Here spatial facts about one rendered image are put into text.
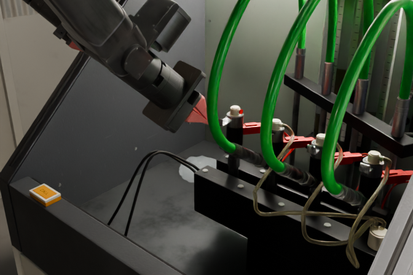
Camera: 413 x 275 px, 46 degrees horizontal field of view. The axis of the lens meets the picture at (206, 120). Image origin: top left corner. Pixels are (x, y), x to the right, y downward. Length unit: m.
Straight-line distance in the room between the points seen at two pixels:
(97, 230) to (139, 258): 0.10
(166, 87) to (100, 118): 0.35
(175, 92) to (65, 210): 0.28
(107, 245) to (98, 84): 0.36
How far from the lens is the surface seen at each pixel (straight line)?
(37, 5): 0.76
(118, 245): 0.76
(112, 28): 0.56
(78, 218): 0.83
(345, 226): 0.76
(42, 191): 0.89
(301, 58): 0.95
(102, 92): 1.01
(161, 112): 0.73
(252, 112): 1.16
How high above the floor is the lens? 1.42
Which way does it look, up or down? 25 degrees down
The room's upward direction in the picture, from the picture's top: straight up
